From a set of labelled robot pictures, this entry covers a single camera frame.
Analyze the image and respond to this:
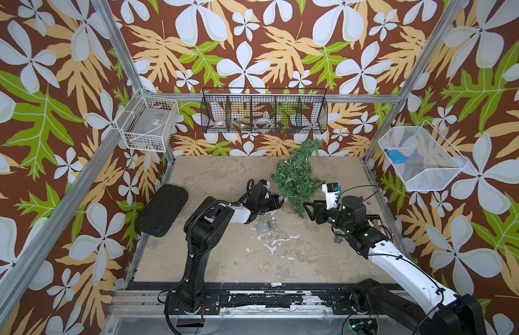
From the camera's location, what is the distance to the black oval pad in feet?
2.91

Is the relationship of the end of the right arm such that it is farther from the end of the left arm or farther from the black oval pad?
the black oval pad

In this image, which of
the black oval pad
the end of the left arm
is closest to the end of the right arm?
the end of the left arm
